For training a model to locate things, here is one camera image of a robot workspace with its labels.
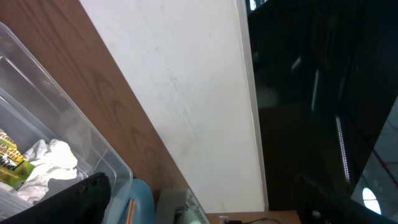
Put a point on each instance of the dark monitor screen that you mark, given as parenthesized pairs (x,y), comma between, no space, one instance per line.
(325,73)

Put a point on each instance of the wooden chopstick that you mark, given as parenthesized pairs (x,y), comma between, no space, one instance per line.
(130,212)

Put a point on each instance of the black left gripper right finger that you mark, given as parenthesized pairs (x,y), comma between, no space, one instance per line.
(315,203)

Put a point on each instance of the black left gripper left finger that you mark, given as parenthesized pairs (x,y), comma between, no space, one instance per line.
(81,203)

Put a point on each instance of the grey dishwasher rack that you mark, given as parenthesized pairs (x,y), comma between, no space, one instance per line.
(179,206)

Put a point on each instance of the yellow green snack wrapper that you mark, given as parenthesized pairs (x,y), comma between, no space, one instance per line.
(15,168)

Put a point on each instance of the white tissue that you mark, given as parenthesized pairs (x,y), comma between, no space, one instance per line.
(53,160)

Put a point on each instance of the dark blue plate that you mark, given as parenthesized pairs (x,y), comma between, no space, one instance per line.
(144,211)

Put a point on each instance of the clear plastic bin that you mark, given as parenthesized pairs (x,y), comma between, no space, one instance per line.
(34,107)

